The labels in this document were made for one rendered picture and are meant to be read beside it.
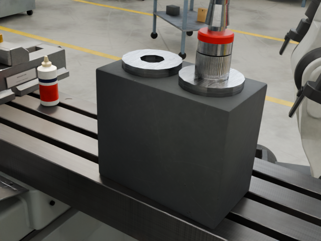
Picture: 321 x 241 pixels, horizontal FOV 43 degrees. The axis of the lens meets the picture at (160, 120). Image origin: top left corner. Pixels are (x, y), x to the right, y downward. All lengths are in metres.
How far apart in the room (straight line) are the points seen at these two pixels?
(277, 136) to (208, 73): 2.42
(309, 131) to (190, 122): 0.67
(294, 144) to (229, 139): 2.37
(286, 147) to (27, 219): 2.19
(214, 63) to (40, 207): 0.47
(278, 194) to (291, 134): 2.33
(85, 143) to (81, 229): 0.29
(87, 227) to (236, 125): 0.59
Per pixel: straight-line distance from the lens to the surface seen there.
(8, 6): 5.60
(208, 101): 0.52
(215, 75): 0.54
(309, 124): 1.14
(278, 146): 2.82
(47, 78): 0.91
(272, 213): 0.65
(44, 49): 1.09
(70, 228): 0.98
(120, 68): 0.61
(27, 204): 0.84
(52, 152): 0.77
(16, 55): 0.98
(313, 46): 1.09
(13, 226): 0.85
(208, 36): 0.53
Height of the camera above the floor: 1.36
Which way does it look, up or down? 27 degrees down
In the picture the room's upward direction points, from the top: 3 degrees clockwise
